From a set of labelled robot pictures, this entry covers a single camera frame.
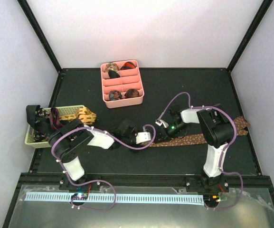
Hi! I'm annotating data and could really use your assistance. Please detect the brown floral necktie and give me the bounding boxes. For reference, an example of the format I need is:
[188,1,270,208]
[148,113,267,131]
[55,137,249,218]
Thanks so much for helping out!
[150,116,250,147]

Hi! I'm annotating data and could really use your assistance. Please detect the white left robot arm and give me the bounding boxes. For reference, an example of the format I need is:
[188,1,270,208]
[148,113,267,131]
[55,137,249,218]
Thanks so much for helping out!
[48,119,156,190]

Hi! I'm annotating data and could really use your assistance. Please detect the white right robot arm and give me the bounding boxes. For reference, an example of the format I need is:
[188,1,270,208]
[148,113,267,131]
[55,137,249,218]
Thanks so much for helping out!
[155,104,237,191]

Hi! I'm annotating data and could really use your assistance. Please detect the dark brown rolled tie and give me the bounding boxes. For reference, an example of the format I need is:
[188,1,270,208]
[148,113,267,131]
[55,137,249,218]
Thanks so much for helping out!
[124,89,140,99]

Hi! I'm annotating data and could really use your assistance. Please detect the blue patterned rolled tie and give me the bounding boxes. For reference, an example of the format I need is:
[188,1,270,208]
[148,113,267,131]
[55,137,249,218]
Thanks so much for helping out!
[109,90,123,101]

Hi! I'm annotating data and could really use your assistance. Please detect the yellow patterned tie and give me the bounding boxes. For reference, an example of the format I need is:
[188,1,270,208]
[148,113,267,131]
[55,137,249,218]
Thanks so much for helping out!
[59,107,96,125]

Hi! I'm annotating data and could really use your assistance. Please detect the pink divided organizer box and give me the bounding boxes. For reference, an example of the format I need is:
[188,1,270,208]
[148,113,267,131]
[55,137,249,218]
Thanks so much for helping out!
[100,59,144,109]

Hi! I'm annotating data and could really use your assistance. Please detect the light green plastic basket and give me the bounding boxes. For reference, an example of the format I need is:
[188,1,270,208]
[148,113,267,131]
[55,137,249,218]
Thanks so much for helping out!
[25,105,85,149]

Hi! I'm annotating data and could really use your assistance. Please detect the black orange rolled tie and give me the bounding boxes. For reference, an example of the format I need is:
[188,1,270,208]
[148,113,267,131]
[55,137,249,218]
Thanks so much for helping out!
[120,61,136,70]

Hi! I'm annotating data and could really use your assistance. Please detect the floral rolled tie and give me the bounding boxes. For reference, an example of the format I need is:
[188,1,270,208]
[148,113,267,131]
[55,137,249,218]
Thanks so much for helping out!
[104,62,119,72]

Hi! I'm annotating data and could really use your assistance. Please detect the dark striped tie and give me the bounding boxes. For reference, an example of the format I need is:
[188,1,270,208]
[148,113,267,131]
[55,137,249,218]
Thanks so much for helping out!
[49,107,64,131]

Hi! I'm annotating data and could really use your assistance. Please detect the black patterned tie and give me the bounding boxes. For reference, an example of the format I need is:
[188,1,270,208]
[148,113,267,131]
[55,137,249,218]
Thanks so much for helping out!
[26,105,53,142]

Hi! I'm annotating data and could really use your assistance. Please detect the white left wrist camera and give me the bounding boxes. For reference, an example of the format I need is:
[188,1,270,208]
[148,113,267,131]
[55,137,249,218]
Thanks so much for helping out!
[135,132,151,144]

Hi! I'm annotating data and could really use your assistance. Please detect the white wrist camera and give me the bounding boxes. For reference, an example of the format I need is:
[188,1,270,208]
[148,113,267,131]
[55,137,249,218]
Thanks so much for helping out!
[135,132,151,144]
[155,119,169,128]

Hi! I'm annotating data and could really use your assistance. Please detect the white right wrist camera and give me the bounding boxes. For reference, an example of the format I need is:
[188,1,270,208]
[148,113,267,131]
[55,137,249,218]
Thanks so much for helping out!
[155,119,169,128]

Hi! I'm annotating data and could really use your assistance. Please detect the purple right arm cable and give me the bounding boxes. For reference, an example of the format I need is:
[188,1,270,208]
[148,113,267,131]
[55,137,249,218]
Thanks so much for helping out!
[155,92,244,211]

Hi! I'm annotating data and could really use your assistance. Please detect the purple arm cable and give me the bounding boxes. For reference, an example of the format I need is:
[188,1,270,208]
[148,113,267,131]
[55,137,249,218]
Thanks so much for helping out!
[155,92,244,211]
[51,124,156,211]

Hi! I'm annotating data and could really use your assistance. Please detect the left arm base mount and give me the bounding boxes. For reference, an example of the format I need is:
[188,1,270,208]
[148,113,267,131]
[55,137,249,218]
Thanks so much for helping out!
[58,177,102,206]

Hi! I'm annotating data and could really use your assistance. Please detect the light blue cable duct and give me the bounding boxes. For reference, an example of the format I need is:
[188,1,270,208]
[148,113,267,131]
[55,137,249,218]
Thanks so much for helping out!
[24,192,204,206]

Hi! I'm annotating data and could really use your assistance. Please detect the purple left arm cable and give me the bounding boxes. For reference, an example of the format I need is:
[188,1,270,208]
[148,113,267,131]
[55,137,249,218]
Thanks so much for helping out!
[51,124,156,211]

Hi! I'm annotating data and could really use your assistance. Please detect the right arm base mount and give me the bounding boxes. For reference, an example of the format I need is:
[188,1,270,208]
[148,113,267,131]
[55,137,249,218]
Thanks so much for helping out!
[185,174,229,209]

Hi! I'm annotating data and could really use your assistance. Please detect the black corner frame post right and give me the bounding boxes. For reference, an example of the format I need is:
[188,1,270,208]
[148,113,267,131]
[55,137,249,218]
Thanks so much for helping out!
[227,0,274,72]

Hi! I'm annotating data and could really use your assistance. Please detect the black corner frame post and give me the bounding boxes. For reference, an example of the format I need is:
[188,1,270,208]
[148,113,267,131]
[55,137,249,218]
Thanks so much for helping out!
[227,0,274,72]
[17,0,62,73]

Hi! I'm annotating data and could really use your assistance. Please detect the black corner frame post left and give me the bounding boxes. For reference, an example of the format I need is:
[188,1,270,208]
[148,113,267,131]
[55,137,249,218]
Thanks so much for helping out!
[17,0,62,73]

